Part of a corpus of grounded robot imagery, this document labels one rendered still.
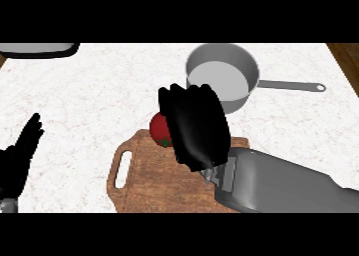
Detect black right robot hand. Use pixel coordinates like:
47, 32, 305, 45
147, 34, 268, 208
156, 83, 231, 173

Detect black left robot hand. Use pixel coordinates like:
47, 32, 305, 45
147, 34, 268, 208
0, 112, 45, 206

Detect red tomato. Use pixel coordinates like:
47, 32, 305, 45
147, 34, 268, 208
147, 111, 174, 148

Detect brown wooden cutting board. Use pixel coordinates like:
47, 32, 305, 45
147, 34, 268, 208
104, 128, 251, 214

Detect grey metal pot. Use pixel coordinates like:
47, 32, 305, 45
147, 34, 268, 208
184, 43, 327, 115

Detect pale grey appliance black rim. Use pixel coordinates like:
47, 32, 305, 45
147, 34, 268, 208
0, 43, 81, 60

